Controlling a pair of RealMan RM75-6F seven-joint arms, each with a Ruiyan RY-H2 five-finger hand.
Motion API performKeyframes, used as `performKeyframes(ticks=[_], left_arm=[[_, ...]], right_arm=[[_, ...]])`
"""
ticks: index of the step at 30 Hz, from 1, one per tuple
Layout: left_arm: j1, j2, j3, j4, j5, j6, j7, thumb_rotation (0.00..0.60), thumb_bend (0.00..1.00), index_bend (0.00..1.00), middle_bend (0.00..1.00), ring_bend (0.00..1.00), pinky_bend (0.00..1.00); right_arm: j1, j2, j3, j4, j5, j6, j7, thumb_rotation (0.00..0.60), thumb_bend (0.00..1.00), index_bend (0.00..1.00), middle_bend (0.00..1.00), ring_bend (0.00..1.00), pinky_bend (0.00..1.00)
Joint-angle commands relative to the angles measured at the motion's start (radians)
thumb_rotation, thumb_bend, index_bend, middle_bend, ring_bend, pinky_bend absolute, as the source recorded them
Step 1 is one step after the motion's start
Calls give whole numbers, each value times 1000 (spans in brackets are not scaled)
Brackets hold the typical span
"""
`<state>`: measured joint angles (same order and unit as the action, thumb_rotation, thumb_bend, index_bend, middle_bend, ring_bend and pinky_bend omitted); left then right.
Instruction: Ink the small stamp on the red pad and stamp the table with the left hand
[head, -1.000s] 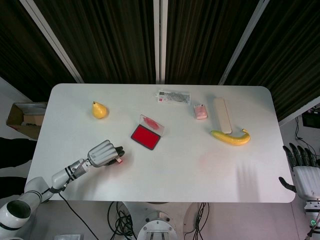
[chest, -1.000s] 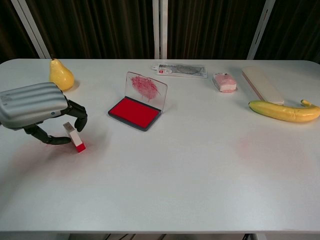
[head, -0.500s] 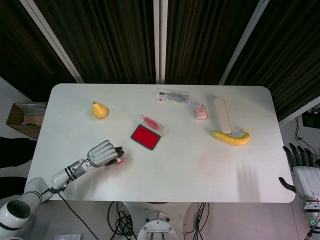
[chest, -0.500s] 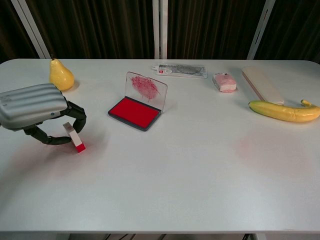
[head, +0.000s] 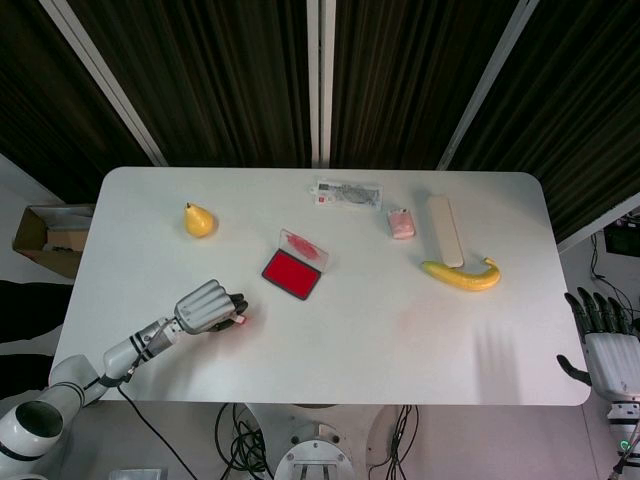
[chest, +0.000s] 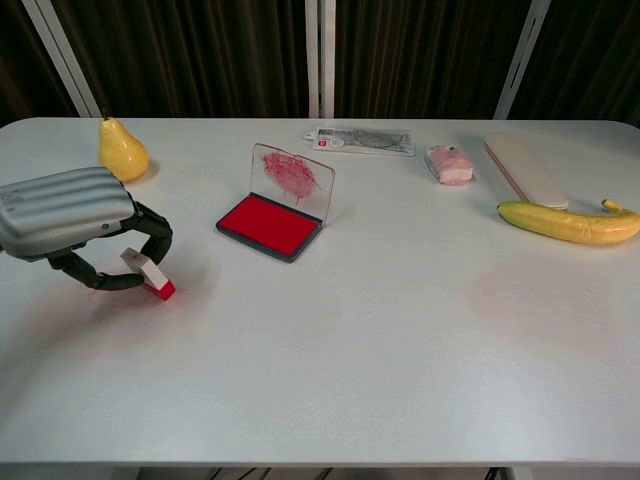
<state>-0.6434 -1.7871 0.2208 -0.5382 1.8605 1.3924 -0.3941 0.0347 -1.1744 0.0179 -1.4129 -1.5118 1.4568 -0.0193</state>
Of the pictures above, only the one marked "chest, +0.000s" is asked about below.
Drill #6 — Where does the red ink pad case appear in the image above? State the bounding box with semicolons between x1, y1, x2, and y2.
215;143;336;263

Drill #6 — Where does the beige pencil case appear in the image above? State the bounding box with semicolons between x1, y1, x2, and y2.
483;132;570;211

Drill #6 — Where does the clear plastic package with card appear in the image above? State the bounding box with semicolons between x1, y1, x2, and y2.
304;127;417;158

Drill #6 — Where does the yellow pear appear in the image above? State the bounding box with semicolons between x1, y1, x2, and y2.
97;115;150;183

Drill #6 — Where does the white diagonal frame bar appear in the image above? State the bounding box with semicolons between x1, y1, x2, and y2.
21;0;104;119
492;0;553;120

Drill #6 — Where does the white and red stamp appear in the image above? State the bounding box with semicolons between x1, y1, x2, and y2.
119;247;178;302

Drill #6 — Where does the white vertical frame post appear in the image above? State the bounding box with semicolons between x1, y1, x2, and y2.
304;0;337;119

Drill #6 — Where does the dark brown curtain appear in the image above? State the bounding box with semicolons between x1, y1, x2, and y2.
0;0;640;127

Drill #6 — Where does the pink wrapped eraser block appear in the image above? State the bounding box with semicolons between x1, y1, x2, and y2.
423;144;475;187

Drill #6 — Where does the yellow banana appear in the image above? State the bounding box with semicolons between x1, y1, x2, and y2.
496;198;640;246

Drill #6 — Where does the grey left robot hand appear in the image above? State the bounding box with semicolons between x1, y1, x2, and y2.
0;167;175;292

